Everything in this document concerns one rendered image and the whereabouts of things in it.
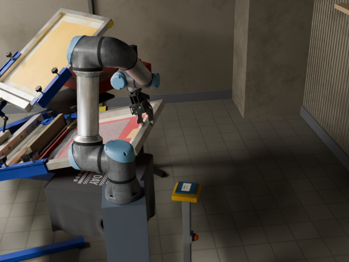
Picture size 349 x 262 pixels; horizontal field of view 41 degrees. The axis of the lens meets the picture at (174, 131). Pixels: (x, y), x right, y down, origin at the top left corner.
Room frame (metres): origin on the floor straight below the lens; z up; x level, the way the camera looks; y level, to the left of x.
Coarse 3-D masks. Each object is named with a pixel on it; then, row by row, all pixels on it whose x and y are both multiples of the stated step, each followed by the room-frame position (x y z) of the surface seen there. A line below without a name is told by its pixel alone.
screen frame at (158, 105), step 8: (152, 104) 2.40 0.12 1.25; (160, 104) 2.36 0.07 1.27; (104, 112) 2.47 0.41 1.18; (112, 112) 2.45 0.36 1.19; (120, 112) 2.44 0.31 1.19; (128, 112) 2.43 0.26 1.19; (160, 112) 2.32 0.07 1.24; (40, 128) 2.51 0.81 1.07; (144, 128) 2.06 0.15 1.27; (32, 136) 2.41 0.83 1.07; (136, 136) 1.99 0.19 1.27; (144, 136) 2.01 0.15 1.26; (24, 144) 2.31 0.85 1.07; (136, 144) 1.90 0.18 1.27; (16, 152) 2.22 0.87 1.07; (24, 152) 2.24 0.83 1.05; (136, 152) 1.86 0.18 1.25; (8, 160) 2.13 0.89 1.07; (16, 160) 2.15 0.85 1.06; (48, 160) 1.99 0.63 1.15; (56, 160) 1.96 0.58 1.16; (64, 160) 1.93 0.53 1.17; (48, 168) 1.95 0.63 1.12; (56, 168) 1.94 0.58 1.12
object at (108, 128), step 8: (120, 120) 2.37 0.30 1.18; (128, 120) 2.33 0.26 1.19; (136, 120) 2.30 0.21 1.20; (72, 128) 2.45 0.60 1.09; (104, 128) 2.30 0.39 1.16; (112, 128) 2.27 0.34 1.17; (120, 128) 2.24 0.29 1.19; (128, 128) 2.21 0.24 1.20; (64, 136) 2.36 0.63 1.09; (56, 144) 2.27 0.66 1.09
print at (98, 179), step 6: (78, 174) 2.16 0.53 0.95; (84, 174) 2.16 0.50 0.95; (90, 174) 2.16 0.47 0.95; (96, 174) 2.16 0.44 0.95; (102, 174) 2.16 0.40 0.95; (78, 180) 2.10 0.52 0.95; (84, 180) 2.10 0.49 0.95; (90, 180) 2.10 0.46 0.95; (96, 180) 2.10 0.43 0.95; (102, 180) 2.09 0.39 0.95
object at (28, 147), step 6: (60, 114) 2.45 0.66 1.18; (54, 120) 2.38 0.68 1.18; (60, 120) 2.41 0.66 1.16; (48, 126) 2.29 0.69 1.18; (54, 126) 2.33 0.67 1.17; (60, 126) 2.38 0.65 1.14; (42, 132) 2.23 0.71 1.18; (48, 132) 2.26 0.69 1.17; (54, 132) 2.31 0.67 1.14; (36, 138) 2.16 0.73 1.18; (42, 138) 2.19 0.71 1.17; (48, 138) 2.24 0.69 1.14; (30, 144) 2.10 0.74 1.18; (36, 144) 2.12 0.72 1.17; (42, 144) 2.17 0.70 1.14; (30, 150) 2.07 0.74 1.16
